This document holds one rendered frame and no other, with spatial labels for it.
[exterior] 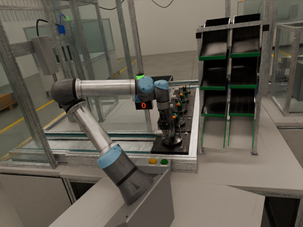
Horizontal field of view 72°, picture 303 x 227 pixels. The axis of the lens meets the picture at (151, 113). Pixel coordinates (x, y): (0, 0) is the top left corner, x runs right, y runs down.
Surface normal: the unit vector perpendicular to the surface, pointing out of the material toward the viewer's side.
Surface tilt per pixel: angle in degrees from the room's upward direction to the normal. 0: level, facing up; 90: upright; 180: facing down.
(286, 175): 0
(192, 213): 0
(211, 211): 0
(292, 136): 90
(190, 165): 90
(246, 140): 45
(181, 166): 90
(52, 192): 90
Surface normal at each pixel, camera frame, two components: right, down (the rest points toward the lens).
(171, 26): -0.20, 0.42
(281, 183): -0.13, -0.91
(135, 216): 0.83, 0.12
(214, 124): -0.36, -0.34
